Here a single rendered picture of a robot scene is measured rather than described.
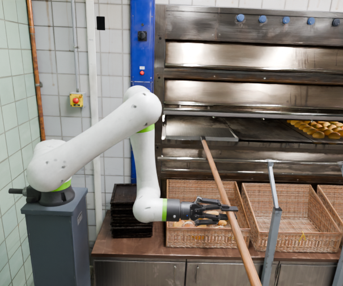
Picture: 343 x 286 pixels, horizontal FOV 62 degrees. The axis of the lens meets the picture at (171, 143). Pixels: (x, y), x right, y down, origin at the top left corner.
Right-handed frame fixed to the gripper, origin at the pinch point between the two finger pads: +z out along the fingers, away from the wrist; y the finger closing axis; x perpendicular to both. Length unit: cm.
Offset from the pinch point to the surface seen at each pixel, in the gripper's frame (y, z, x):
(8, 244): 52, -120, -40
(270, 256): 54, 40, -41
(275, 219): 29, 39, -41
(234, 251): 59, 20, -52
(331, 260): 60, 82, -47
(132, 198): 33, -49, -68
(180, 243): 57, -16, -53
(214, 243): 56, 7, -54
